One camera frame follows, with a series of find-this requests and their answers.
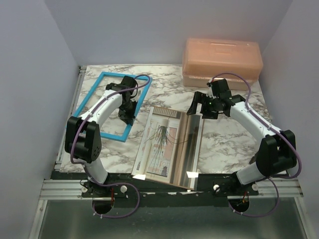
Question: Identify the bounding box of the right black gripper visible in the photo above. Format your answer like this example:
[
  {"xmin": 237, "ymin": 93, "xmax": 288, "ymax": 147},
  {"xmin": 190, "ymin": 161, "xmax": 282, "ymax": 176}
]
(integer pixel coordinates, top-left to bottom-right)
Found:
[{"xmin": 187, "ymin": 91, "xmax": 220, "ymax": 120}]

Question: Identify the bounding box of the aluminium rail frame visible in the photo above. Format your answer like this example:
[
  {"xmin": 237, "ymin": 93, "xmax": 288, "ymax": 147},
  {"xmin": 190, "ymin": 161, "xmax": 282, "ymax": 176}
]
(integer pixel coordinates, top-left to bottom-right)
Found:
[{"xmin": 30, "ymin": 65, "xmax": 311, "ymax": 239}]

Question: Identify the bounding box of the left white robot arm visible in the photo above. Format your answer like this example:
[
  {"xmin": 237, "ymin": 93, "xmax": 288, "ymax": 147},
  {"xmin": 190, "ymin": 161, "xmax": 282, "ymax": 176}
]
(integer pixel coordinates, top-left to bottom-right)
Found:
[{"xmin": 64, "ymin": 76, "xmax": 138, "ymax": 197}]

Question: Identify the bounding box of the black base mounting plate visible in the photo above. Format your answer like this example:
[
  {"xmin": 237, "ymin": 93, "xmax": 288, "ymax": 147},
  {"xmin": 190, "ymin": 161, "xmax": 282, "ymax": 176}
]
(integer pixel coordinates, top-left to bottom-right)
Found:
[{"xmin": 49, "ymin": 171, "xmax": 290, "ymax": 209}]

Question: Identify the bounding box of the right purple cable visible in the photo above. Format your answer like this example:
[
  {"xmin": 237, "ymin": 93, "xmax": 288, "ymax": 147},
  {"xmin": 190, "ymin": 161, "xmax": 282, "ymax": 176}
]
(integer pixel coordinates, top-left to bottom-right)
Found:
[{"xmin": 208, "ymin": 72, "xmax": 305, "ymax": 217}]

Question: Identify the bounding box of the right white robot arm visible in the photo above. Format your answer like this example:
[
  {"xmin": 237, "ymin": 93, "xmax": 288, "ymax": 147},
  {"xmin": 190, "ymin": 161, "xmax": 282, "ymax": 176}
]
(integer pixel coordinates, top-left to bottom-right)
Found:
[{"xmin": 187, "ymin": 79, "xmax": 297, "ymax": 195}]

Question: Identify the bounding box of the orange translucent plastic box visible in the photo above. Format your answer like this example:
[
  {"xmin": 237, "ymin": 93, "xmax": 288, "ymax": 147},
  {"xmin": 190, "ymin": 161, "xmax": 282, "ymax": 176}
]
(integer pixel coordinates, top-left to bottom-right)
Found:
[{"xmin": 182, "ymin": 38, "xmax": 263, "ymax": 90}]

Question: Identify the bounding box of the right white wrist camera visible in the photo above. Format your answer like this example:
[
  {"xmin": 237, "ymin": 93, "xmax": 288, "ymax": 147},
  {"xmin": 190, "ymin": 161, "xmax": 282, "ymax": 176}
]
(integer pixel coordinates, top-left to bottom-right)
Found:
[{"xmin": 207, "ymin": 78, "xmax": 215, "ymax": 98}]

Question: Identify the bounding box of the glossy plant photo board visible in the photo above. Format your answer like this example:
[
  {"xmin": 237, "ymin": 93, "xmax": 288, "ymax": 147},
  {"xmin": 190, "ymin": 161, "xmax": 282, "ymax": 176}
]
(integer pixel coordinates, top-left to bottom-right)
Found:
[{"xmin": 132, "ymin": 107, "xmax": 204, "ymax": 190}]

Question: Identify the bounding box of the blue wooden picture frame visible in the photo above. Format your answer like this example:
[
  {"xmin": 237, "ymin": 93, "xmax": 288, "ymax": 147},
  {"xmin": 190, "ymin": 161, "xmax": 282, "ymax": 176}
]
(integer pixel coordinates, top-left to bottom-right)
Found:
[{"xmin": 65, "ymin": 71, "xmax": 153, "ymax": 143}]

